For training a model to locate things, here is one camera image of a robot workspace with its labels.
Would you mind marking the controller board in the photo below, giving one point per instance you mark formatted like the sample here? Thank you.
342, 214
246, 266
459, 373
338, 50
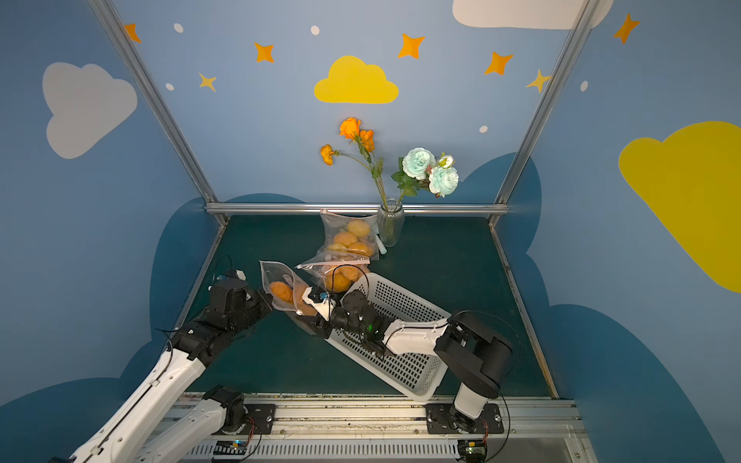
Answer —
230, 449
472, 451

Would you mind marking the orange artificial flower stem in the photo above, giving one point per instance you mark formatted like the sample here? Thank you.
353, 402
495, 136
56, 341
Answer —
363, 141

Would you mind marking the orange potato edge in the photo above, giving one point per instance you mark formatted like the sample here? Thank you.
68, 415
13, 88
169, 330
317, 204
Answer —
352, 273

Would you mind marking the aluminium frame post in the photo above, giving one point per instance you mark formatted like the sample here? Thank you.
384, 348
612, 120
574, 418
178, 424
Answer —
585, 21
114, 27

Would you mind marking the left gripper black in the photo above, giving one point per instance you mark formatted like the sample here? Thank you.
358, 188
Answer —
255, 300

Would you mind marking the right aluminium frame post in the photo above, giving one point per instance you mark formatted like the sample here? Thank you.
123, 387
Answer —
585, 21

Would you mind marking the spare clear zipper bag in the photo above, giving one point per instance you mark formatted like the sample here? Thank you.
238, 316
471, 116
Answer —
321, 267

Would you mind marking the right controller board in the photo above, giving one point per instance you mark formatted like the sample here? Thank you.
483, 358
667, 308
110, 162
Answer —
472, 451

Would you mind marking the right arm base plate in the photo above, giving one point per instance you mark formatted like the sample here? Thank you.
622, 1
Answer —
443, 418

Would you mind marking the left controller board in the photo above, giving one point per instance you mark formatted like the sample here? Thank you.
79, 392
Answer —
230, 449

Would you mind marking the ribbed glass vase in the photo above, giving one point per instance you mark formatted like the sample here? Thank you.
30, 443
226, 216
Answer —
390, 221

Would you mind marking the yellow green potato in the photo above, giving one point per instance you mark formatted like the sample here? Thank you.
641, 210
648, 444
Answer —
359, 228

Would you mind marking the large orange potato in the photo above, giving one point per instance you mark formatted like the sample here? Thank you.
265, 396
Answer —
345, 238

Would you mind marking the left aluminium frame post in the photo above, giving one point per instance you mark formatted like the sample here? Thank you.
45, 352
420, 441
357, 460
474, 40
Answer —
114, 27

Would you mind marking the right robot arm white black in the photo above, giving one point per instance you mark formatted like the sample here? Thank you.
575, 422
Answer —
473, 352

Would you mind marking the mint artificial rose stem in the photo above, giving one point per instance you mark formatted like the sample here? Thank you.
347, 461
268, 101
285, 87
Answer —
421, 170

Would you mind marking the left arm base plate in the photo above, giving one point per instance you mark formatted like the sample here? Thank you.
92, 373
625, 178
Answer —
249, 418

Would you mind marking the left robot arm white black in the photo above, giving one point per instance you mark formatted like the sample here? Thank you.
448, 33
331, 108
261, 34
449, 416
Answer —
125, 437

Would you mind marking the aluminium back frame rail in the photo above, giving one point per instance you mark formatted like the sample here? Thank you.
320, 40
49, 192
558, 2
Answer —
310, 209

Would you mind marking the white perforated plastic basket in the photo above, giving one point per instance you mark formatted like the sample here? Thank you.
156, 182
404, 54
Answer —
407, 328

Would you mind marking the light blue toy trowel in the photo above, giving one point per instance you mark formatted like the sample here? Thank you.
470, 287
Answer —
380, 245

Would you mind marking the clear zipper bag pink zipper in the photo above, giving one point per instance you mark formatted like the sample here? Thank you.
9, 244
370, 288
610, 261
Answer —
335, 223

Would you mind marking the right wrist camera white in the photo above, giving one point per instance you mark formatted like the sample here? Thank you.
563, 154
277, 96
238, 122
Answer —
321, 301

